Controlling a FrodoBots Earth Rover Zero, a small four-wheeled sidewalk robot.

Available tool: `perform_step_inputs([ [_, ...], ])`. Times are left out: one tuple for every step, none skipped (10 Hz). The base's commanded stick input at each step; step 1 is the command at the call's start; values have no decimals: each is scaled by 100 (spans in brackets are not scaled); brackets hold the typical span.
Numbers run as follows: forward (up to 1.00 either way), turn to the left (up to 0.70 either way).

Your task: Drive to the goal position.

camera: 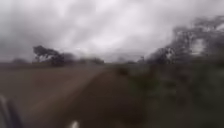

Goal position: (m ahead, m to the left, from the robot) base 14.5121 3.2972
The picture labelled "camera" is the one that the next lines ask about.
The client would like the brown dirt road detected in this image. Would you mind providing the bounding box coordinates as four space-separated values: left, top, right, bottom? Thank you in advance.
19 65 148 128

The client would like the dark tree cluster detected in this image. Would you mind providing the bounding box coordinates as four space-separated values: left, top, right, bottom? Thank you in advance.
31 45 105 67

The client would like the green roadside vegetation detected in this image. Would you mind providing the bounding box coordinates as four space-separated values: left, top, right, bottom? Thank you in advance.
116 61 224 128

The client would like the pale dry field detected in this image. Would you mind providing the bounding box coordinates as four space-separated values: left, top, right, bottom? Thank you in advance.
0 63 108 114

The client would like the large dark tree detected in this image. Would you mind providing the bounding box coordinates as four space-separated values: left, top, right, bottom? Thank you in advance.
144 14 224 66

